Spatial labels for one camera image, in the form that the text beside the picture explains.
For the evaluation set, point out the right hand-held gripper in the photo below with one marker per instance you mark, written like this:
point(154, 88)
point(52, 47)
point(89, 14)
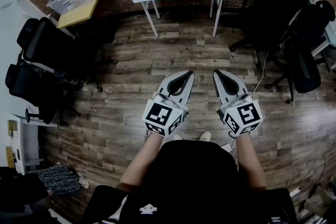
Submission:
point(246, 115)

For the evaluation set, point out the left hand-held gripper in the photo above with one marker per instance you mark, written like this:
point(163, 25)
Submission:
point(157, 115)

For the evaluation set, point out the person's left forearm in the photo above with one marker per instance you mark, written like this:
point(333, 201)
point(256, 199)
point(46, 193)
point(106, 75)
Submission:
point(141, 162)

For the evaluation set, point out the person's right forearm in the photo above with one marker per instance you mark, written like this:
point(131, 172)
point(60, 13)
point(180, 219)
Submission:
point(250, 162)

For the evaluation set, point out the person's left white shoe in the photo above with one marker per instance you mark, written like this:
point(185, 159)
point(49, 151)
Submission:
point(178, 137)

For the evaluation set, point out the person's white shoe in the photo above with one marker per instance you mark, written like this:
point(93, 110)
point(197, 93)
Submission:
point(205, 136)
point(178, 137)

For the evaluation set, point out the person's right white shoe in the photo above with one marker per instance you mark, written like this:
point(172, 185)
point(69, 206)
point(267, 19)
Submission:
point(205, 136)

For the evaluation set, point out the person's black clothing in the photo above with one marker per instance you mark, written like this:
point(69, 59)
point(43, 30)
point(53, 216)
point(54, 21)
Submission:
point(194, 181)

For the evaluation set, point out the yellow desk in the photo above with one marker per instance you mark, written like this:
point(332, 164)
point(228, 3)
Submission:
point(78, 15)

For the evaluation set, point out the white cabinet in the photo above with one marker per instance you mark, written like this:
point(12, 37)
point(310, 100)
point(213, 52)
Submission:
point(29, 144)

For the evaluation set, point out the white side desk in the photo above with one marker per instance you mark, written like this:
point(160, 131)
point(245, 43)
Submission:
point(31, 5)

